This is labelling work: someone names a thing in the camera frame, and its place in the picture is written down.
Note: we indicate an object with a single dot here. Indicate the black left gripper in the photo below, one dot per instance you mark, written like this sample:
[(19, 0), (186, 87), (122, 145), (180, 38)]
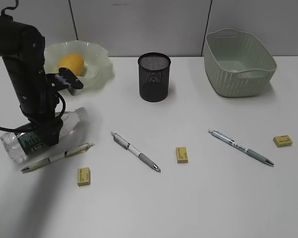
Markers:
[(49, 131)]

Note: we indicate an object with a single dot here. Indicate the clear water bottle green label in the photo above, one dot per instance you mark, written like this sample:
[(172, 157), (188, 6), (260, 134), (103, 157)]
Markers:
[(21, 146)]

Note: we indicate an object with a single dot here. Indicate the yellow mango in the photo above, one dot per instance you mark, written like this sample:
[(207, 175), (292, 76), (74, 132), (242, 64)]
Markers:
[(74, 62)]

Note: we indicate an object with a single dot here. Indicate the blue grip mechanical pencil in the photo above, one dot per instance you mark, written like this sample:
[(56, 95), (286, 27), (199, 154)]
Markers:
[(246, 151)]

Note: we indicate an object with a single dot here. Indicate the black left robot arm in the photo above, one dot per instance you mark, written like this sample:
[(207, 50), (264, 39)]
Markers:
[(22, 51)]

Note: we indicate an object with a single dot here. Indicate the yellow eraser left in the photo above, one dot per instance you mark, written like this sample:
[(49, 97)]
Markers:
[(83, 176)]

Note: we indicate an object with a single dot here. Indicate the yellow eraser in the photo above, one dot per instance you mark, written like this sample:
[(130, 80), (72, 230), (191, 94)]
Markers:
[(181, 155), (282, 141), (83, 176)]

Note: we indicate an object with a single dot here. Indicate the pale green wavy plate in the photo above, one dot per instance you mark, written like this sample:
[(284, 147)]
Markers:
[(97, 69)]

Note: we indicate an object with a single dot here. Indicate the black mesh pen holder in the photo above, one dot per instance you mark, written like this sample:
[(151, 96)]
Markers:
[(154, 69)]

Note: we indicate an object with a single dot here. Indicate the yellow eraser middle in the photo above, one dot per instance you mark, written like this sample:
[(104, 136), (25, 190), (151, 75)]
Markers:
[(181, 155)]

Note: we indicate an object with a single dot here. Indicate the pale green woven basket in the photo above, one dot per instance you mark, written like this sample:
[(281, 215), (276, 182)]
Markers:
[(237, 64)]

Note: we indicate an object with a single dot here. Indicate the yellow eraser right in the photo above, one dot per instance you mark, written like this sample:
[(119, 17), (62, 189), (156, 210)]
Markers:
[(282, 141)]

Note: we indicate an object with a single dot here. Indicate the beige grip mechanical pencil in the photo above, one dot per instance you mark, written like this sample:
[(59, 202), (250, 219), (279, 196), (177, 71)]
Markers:
[(78, 150)]

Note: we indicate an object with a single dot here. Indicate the grey grip mechanical pencil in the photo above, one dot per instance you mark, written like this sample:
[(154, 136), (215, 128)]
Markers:
[(129, 147)]

